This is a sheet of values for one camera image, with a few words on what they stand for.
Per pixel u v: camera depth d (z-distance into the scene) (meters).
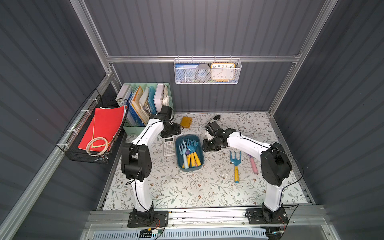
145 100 0.99
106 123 0.75
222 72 0.88
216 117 1.12
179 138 1.00
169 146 1.00
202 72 0.88
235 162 0.93
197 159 0.90
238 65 0.91
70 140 0.61
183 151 0.94
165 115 0.76
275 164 0.50
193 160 0.89
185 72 0.84
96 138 0.69
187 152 0.94
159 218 0.74
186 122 1.13
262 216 0.68
